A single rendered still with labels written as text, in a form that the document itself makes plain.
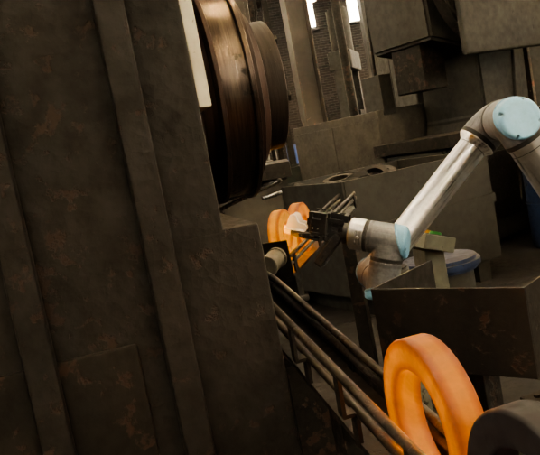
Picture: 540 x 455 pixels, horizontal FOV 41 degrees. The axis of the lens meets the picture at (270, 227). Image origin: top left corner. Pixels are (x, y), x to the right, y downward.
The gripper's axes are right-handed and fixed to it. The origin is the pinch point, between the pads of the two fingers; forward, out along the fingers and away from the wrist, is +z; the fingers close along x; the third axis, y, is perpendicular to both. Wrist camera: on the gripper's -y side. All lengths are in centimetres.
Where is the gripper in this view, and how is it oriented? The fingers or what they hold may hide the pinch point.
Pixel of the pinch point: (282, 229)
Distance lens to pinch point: 210.9
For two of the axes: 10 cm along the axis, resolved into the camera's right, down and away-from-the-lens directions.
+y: 0.8, -9.7, -2.2
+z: -9.3, -1.5, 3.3
